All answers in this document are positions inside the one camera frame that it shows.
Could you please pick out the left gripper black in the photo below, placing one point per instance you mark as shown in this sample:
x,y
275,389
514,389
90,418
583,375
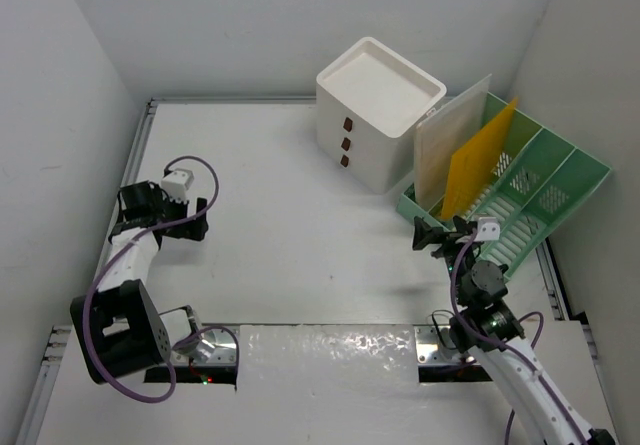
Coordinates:
x,y
190,229

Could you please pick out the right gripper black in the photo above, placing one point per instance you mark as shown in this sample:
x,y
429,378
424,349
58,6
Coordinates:
x,y
424,234

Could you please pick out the yellow plastic folder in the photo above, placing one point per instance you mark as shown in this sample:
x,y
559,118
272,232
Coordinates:
x,y
472,165

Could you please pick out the clear document folder with paper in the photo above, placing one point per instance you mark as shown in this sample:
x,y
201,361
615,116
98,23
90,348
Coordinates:
x,y
440,135

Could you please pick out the white three-drawer cabinet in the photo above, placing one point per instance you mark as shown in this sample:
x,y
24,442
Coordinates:
x,y
369,101

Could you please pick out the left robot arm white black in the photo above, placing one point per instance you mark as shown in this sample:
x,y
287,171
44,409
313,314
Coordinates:
x,y
124,326

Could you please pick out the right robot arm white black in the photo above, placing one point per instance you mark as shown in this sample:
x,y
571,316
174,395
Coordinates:
x,y
483,327

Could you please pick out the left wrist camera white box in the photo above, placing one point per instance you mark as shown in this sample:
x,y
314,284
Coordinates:
x,y
176,185

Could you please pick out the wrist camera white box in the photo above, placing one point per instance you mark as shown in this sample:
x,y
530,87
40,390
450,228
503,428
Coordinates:
x,y
176,185
486,229

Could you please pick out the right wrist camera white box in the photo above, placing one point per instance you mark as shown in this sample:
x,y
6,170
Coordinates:
x,y
486,229

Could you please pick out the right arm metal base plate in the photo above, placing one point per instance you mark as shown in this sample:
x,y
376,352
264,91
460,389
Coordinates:
x,y
434,347

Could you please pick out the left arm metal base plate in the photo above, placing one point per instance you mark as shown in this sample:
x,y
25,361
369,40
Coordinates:
x,y
216,347

